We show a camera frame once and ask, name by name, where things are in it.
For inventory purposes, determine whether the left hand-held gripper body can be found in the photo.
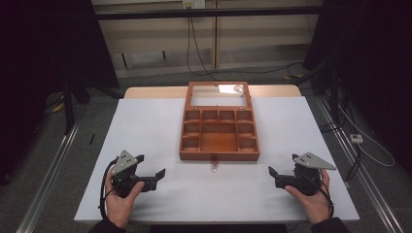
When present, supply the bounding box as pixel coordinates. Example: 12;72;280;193
111;150;146;198

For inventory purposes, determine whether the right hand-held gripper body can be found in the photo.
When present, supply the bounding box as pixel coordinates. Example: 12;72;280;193
292;151;337;197

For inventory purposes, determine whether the wooden compartment box with lid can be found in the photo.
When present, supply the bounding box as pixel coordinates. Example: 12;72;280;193
179;81;261;173

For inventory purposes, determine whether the person's right hand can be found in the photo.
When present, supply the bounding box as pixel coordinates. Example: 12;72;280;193
284;169;332;225

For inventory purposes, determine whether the person's left hand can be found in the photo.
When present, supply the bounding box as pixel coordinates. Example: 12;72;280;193
104;169;146;229

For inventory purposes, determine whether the white table mat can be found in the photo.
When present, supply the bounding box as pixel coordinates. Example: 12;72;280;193
73;95;361;224

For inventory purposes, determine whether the black metal stand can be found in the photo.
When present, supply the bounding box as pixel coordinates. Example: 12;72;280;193
61;76;91;136

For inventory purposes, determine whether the black curtain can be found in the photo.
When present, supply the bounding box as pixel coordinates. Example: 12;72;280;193
0;0;120;185
302;0;412;176

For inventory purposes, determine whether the black horizontal metal bar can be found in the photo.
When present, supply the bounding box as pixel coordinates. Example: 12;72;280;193
94;5;325;21

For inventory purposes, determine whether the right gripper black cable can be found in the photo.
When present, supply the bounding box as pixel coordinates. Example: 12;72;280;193
304;176;335;219

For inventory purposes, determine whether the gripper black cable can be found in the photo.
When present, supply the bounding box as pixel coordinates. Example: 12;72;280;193
98;157;119;220
304;176;335;219

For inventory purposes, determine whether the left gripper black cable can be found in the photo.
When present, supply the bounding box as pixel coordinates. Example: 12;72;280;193
98;157;119;220

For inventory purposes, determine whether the metal floor rail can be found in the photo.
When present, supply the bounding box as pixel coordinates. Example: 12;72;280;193
15;119;83;233
314;96;405;233

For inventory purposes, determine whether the white floor cable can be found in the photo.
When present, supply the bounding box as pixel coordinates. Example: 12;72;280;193
336;105;396;168

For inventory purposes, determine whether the black hanging power cable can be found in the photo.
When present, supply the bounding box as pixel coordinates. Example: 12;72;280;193
186;6;304;83

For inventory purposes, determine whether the white wall socket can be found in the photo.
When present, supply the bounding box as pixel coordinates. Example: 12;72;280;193
182;0;207;10

